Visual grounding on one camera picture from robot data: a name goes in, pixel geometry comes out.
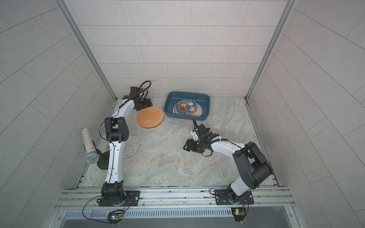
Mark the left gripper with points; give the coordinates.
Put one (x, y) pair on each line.
(145, 104)

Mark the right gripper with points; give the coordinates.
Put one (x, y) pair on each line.
(190, 146)

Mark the orange round coaster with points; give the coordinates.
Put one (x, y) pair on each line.
(150, 117)

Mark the blue bear coaster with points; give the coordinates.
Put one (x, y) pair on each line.
(186, 107)

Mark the teal storage box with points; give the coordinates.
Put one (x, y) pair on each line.
(202, 99)

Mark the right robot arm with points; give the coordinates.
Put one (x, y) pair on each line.
(251, 163)

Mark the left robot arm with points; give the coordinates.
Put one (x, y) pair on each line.
(117, 134)

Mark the pale butterfly coaster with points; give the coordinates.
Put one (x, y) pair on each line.
(131, 147)

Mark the glitter microphone on stand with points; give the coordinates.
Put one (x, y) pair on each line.
(94, 155)

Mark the right controller board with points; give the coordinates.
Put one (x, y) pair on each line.
(239, 214)

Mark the controller board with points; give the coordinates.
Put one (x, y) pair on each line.
(239, 214)
(115, 217)

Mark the left controller board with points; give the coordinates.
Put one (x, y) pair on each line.
(115, 217)

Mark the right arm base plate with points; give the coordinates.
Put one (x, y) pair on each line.
(222, 197)

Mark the aluminium mounting rail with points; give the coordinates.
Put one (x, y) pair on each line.
(174, 197)

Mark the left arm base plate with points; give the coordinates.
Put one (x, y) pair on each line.
(131, 198)

